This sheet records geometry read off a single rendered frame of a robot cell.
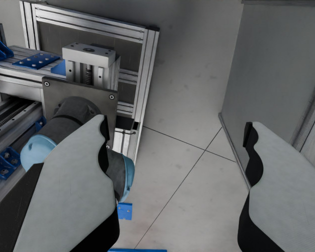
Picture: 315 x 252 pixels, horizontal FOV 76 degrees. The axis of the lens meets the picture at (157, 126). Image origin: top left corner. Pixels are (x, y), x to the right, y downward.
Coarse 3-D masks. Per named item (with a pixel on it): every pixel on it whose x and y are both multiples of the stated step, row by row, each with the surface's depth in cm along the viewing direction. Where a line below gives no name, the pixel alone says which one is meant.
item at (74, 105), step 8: (72, 96) 60; (64, 104) 57; (72, 104) 57; (80, 104) 58; (88, 104) 59; (56, 112) 56; (64, 112) 55; (72, 112) 55; (80, 112) 57; (88, 112) 59; (96, 112) 60; (80, 120) 55; (88, 120) 57
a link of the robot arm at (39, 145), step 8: (56, 120) 52; (64, 120) 52; (72, 120) 53; (48, 128) 48; (56, 128) 49; (64, 128) 50; (72, 128) 51; (32, 136) 47; (40, 136) 45; (48, 136) 46; (56, 136) 47; (64, 136) 48; (32, 144) 43; (40, 144) 43; (48, 144) 44; (56, 144) 45; (24, 152) 44; (32, 152) 43; (40, 152) 43; (48, 152) 43; (24, 160) 45; (32, 160) 45; (40, 160) 44; (24, 168) 46
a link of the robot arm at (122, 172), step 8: (112, 152) 52; (112, 160) 50; (120, 160) 51; (128, 160) 53; (112, 168) 49; (120, 168) 50; (128, 168) 51; (112, 176) 48; (120, 176) 49; (128, 176) 50; (120, 184) 49; (128, 184) 49; (120, 192) 49; (128, 192) 50; (120, 200) 50
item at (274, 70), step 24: (240, 24) 133; (264, 24) 99; (288, 24) 79; (312, 24) 66; (240, 48) 131; (264, 48) 98; (288, 48) 78; (312, 48) 65; (240, 72) 129; (264, 72) 97; (288, 72) 77; (312, 72) 65; (240, 96) 127; (264, 96) 96; (288, 96) 77; (240, 120) 125; (264, 120) 94; (288, 120) 76; (240, 144) 123
